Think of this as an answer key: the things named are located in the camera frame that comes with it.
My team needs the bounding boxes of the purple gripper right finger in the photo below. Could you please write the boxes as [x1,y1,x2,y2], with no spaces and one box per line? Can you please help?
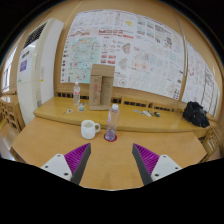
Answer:
[132,144,181,185]

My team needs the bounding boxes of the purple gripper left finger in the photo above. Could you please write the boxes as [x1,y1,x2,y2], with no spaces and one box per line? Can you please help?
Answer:
[42,143,91,185]

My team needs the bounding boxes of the clear plastic water bottle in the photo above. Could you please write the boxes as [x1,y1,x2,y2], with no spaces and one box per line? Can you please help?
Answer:
[106,104,120,140]

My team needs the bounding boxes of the white ceramic mug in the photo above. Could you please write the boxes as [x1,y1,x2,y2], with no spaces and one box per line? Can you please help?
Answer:
[81,120,101,139]

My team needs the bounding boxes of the dark red round coaster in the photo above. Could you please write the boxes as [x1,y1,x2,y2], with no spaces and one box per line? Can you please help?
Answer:
[104,133,117,142]

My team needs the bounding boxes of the small items on bench right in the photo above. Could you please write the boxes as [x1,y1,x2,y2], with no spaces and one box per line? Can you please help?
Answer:
[133,110,160,117]

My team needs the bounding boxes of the small packet near bottle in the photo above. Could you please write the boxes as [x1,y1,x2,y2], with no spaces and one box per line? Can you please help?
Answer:
[78,103,85,112]

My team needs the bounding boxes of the wooden chair right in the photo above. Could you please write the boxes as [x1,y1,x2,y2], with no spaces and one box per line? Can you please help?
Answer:
[202,127,223,162]

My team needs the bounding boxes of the wooden chair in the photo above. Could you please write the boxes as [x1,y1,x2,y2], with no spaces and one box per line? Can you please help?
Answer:
[0,94,25,158]
[202,127,223,162]

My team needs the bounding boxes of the black bag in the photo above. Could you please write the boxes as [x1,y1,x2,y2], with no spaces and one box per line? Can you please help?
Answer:
[183,101,210,128]

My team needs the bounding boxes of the red-label bottle on bench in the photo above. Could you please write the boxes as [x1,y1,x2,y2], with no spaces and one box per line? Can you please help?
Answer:
[73,81,80,105]

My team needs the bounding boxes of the wooden chair left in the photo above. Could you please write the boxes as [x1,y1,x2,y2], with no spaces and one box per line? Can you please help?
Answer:
[0,94,25,158]

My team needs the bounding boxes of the brown cardboard box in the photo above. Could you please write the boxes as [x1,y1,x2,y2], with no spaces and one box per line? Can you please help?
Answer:
[89,64,115,110]

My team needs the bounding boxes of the white standing air conditioner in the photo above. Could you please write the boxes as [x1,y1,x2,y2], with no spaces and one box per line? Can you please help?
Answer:
[17,18,64,125]

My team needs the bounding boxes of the window at left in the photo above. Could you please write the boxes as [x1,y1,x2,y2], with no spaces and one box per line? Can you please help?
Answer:
[2,64,11,92]

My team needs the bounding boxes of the right wall poster board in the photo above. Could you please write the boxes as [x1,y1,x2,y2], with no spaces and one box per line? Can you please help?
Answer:
[182,42,220,117]

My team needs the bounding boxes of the large wall poster board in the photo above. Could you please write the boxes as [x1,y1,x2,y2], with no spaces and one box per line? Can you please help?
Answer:
[60,9,184,100]

